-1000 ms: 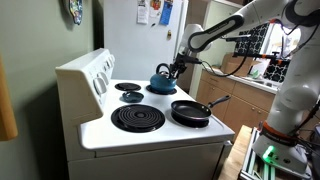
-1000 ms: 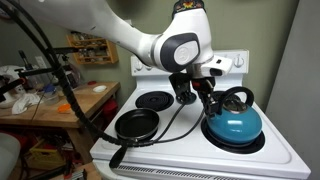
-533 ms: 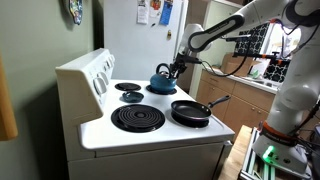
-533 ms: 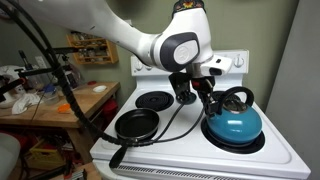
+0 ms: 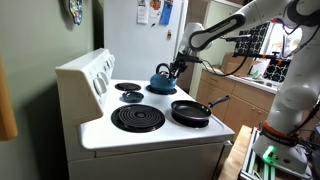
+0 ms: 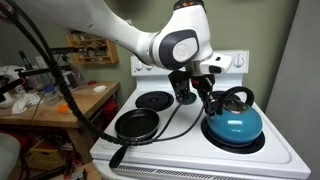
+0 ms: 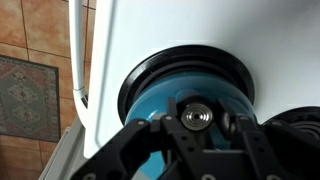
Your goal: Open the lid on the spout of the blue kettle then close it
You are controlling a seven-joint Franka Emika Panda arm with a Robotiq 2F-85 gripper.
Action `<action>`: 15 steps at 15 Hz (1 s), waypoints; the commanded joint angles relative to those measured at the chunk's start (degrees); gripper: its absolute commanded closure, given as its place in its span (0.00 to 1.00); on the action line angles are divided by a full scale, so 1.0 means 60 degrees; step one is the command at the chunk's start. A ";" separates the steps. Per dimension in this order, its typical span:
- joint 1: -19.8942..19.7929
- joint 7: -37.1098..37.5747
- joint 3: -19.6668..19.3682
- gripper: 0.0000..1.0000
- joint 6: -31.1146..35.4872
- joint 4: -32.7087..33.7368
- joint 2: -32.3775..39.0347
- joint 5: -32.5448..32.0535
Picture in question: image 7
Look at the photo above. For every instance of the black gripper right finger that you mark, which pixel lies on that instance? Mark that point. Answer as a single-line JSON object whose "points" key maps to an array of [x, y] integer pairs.
{"points": [[266, 150]]}

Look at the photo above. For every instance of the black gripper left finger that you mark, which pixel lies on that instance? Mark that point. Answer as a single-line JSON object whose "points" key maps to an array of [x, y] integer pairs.
{"points": [[116, 156]]}

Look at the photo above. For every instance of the small black burner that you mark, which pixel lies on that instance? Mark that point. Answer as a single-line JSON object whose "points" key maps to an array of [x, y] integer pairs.
{"points": [[306, 116]]}

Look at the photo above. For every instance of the patterned floor rug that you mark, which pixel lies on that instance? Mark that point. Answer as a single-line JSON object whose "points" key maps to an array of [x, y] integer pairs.
{"points": [[26, 96]]}

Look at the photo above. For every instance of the blue bowl with black rim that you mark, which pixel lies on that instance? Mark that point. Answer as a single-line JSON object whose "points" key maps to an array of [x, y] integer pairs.
{"points": [[186, 55]]}

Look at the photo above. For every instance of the white electric stove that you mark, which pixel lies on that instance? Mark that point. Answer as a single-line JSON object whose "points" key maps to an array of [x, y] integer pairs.
{"points": [[200, 23]]}

